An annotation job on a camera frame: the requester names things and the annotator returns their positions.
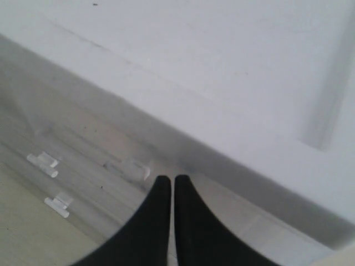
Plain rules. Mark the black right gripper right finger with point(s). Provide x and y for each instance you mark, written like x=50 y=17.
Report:
x=201 y=238

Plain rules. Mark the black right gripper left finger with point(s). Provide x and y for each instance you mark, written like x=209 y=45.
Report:
x=144 y=239

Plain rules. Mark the white translucent drawer cabinet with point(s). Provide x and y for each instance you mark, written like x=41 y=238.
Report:
x=256 y=95

